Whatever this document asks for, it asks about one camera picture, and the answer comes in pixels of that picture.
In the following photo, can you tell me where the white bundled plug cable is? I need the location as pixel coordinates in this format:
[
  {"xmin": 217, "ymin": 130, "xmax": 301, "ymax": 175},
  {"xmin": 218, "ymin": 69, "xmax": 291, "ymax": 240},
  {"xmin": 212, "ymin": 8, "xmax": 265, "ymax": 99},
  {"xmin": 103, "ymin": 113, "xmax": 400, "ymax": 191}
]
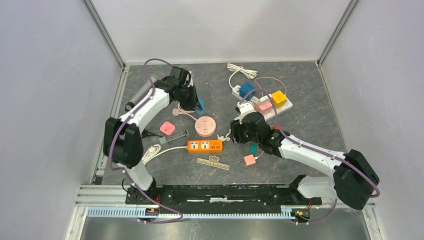
[{"xmin": 216, "ymin": 130, "xmax": 233, "ymax": 142}]

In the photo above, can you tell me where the white coiled cable top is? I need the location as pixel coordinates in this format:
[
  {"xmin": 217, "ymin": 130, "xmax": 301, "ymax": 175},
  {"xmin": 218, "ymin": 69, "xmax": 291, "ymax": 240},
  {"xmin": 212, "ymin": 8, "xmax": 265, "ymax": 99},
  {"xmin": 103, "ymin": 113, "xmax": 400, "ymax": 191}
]
[{"xmin": 226, "ymin": 63, "xmax": 259, "ymax": 88}]

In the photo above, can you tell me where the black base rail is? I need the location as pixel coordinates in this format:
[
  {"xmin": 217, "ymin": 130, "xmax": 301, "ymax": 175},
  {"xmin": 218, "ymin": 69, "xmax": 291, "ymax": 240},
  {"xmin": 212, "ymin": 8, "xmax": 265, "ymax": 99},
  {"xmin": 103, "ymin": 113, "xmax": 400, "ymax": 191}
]
[{"xmin": 147, "ymin": 184, "xmax": 322, "ymax": 214}]

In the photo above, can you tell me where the white coiled cable left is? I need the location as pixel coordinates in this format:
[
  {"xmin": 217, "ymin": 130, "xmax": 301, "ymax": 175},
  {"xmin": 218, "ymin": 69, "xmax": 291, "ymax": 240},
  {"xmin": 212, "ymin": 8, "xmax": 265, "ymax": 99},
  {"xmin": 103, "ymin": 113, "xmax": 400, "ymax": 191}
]
[{"xmin": 141, "ymin": 144, "xmax": 188, "ymax": 167}]

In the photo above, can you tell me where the silver microphone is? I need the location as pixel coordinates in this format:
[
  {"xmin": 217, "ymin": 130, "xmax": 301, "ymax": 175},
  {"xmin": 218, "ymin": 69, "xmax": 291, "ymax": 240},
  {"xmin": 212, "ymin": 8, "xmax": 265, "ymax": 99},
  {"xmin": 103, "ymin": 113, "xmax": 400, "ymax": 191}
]
[{"xmin": 124, "ymin": 75, "xmax": 158, "ymax": 112}]

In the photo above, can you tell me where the pink cube socket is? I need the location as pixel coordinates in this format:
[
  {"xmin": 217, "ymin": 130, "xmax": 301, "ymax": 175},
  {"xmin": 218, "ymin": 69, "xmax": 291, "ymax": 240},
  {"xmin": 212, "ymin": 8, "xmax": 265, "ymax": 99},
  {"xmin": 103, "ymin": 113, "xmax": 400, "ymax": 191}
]
[{"xmin": 254, "ymin": 101, "xmax": 273, "ymax": 115}]

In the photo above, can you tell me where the wooden comb ruler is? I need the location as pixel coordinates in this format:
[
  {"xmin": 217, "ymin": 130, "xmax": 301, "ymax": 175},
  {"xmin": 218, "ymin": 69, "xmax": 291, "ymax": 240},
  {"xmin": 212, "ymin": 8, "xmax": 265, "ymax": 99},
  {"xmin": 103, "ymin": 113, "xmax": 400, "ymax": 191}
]
[{"xmin": 196, "ymin": 155, "xmax": 230, "ymax": 171}]

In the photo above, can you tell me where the long white power strip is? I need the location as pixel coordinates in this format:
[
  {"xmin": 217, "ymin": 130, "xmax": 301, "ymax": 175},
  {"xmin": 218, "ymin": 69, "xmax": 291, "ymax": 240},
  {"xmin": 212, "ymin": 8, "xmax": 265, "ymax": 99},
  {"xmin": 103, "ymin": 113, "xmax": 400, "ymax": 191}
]
[{"xmin": 263, "ymin": 98, "xmax": 293, "ymax": 121}]

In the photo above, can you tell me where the blue adapter plug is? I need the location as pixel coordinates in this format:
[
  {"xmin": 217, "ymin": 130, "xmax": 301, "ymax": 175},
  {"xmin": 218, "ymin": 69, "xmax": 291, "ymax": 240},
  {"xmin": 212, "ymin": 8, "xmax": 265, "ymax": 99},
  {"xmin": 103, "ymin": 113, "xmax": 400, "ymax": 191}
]
[{"xmin": 195, "ymin": 97, "xmax": 205, "ymax": 115}]

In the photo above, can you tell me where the pink round socket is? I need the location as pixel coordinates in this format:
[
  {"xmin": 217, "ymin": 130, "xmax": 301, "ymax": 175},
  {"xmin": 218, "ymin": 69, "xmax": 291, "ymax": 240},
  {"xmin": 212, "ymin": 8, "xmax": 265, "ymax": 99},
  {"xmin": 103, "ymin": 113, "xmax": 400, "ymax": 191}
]
[{"xmin": 194, "ymin": 116, "xmax": 217, "ymax": 138}]

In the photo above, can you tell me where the white adapter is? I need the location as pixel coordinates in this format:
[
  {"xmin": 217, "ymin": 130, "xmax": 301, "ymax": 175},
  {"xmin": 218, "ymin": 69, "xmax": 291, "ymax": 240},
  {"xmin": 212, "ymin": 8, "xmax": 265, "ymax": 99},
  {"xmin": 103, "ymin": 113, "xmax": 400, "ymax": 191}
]
[{"xmin": 257, "ymin": 94, "xmax": 272, "ymax": 105}]

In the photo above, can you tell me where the blue cube socket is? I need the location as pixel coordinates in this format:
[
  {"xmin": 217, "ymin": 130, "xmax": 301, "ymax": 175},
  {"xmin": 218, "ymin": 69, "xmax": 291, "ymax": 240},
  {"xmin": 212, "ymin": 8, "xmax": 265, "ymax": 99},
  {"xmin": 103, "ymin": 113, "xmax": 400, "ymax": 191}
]
[{"xmin": 239, "ymin": 82, "xmax": 256, "ymax": 101}]

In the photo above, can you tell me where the pink coiled socket cable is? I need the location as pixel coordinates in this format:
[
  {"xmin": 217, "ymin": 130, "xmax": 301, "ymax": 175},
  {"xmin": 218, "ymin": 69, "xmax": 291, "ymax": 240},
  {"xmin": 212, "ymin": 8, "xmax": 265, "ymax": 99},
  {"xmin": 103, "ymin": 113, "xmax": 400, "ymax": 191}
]
[{"xmin": 171, "ymin": 101, "xmax": 198, "ymax": 122}]

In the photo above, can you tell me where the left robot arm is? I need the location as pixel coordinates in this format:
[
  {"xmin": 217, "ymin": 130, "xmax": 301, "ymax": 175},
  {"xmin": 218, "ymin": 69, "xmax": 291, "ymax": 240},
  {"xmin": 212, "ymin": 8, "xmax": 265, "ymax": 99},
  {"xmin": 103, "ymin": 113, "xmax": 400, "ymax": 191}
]
[{"xmin": 103, "ymin": 65, "xmax": 202, "ymax": 204}]

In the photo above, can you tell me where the white coiled cable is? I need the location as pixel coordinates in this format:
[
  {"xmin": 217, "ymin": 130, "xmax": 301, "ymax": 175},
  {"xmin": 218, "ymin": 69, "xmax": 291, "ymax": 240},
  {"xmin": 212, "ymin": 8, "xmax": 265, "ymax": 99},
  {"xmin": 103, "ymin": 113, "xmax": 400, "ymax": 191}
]
[
  {"xmin": 226, "ymin": 63, "xmax": 259, "ymax": 88},
  {"xmin": 141, "ymin": 144, "xmax": 188, "ymax": 167}
]

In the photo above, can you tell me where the orange power strip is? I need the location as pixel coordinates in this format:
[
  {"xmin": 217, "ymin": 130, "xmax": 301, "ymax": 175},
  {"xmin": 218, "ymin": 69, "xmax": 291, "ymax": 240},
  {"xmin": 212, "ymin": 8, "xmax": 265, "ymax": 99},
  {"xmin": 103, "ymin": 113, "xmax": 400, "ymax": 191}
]
[{"xmin": 187, "ymin": 140, "xmax": 224, "ymax": 153}]

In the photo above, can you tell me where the grey lego truss piece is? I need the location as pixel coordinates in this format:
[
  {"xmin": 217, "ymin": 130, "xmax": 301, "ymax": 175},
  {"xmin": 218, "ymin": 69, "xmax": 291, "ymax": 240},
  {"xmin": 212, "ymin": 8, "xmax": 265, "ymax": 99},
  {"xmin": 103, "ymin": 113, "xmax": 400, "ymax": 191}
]
[{"xmin": 159, "ymin": 129, "xmax": 190, "ymax": 145}]

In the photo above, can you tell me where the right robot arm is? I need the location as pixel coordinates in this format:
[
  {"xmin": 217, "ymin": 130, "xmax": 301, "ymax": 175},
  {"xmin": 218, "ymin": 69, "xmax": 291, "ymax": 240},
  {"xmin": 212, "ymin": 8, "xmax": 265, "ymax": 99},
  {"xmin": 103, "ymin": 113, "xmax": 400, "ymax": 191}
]
[{"xmin": 230, "ymin": 97, "xmax": 381, "ymax": 210}]

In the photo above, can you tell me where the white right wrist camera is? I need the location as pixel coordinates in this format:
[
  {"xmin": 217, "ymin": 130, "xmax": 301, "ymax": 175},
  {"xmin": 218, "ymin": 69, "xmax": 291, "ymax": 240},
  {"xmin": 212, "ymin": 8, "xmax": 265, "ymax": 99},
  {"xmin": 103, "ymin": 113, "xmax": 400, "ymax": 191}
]
[{"xmin": 234, "ymin": 102, "xmax": 255, "ymax": 123}]

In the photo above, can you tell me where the teal small block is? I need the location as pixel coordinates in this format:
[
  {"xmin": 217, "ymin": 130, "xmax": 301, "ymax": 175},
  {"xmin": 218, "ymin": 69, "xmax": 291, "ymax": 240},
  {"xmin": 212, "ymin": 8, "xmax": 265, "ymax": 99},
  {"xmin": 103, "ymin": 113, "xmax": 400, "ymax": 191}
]
[{"xmin": 249, "ymin": 143, "xmax": 258, "ymax": 155}]

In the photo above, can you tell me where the pink cube charger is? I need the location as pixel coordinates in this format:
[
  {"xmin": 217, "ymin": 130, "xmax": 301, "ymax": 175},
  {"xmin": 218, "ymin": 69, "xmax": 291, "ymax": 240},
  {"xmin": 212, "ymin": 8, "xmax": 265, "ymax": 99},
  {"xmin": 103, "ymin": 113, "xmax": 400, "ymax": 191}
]
[{"xmin": 243, "ymin": 154, "xmax": 256, "ymax": 167}]

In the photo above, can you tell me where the pink adapter plug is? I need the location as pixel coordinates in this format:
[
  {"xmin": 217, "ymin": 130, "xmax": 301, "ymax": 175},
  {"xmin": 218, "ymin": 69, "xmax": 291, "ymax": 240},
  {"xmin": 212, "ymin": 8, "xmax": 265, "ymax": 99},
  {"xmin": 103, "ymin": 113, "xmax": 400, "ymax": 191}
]
[{"xmin": 159, "ymin": 121, "xmax": 176, "ymax": 136}]

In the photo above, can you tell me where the white power strip with USB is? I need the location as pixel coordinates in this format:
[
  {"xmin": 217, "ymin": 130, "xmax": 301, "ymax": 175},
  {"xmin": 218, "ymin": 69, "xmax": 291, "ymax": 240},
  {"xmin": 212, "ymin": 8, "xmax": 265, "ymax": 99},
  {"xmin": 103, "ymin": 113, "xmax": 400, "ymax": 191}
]
[{"xmin": 232, "ymin": 85, "xmax": 259, "ymax": 106}]

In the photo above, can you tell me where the yellow cube socket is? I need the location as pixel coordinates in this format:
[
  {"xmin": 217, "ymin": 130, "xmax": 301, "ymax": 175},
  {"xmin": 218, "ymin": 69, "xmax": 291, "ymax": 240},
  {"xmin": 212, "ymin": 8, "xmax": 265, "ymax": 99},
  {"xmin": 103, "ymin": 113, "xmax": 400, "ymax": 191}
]
[{"xmin": 271, "ymin": 90, "xmax": 287, "ymax": 109}]

